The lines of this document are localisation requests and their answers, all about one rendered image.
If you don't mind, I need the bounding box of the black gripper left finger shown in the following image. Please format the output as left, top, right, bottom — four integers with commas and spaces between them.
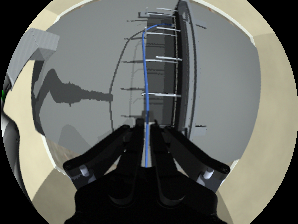
63, 110, 146, 205

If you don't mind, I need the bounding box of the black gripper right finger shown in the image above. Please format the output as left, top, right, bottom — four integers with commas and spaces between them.
148, 111, 231, 206

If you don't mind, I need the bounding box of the black patch panel rack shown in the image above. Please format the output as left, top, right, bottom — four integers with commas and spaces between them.
140, 0, 207, 141

